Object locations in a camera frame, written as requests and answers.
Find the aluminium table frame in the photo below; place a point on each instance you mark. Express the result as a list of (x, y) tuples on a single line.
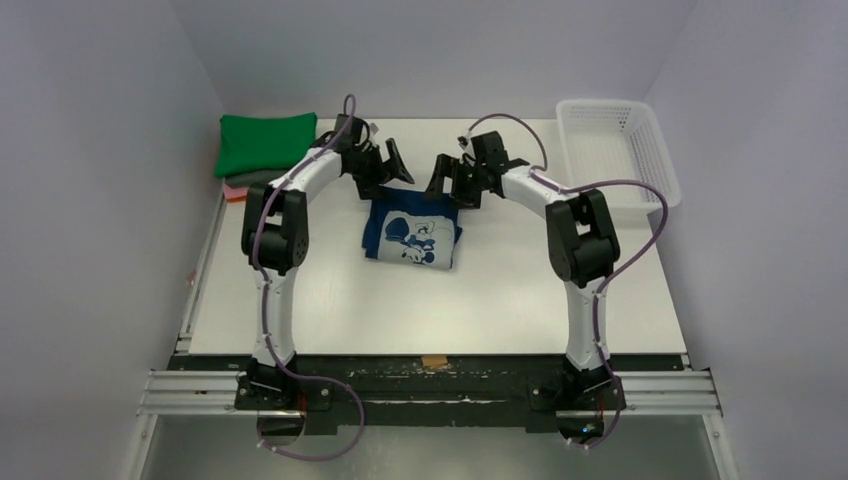
[(181, 391)]

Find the pink folded t-shirt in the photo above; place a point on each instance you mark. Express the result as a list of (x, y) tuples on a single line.
[(234, 194)]

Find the brown tape piece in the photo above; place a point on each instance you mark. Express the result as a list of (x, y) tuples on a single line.
[(434, 362)]

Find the white plastic basket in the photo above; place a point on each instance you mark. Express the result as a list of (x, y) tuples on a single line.
[(605, 139)]

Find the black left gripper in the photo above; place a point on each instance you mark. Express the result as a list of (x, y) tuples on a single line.
[(385, 172)]

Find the green folded t-shirt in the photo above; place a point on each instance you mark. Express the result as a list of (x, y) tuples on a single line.
[(249, 144)]

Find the grey folded t-shirt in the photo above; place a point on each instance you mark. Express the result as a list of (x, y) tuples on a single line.
[(259, 176)]

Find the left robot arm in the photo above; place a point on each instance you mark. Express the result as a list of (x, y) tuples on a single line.
[(275, 238)]

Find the blue t-shirt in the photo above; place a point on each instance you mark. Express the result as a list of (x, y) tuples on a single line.
[(405, 228)]

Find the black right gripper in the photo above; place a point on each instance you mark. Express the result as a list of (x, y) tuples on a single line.
[(461, 176)]

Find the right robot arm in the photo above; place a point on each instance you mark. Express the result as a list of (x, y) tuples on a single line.
[(582, 243)]

